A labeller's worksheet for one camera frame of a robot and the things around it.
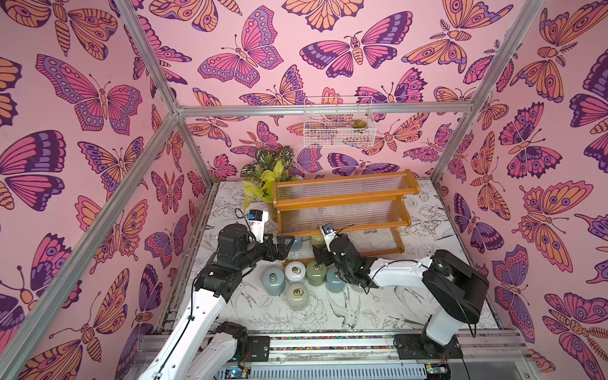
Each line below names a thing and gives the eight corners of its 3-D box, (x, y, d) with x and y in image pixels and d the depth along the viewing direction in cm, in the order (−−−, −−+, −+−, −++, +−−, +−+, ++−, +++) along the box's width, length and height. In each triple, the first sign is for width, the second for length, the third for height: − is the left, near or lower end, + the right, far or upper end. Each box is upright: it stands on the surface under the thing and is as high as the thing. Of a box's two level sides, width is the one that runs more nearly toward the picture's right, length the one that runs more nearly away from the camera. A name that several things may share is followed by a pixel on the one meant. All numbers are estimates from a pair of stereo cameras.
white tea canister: (286, 288, 88) (284, 279, 81) (287, 270, 93) (285, 260, 86) (305, 288, 88) (305, 279, 81) (306, 270, 93) (305, 260, 86)
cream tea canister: (296, 316, 82) (294, 308, 75) (284, 299, 86) (281, 291, 79) (311, 302, 85) (311, 294, 78) (299, 287, 89) (298, 278, 82)
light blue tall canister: (264, 296, 86) (259, 286, 79) (266, 275, 91) (262, 265, 84) (285, 296, 86) (282, 286, 79) (286, 275, 91) (284, 264, 84)
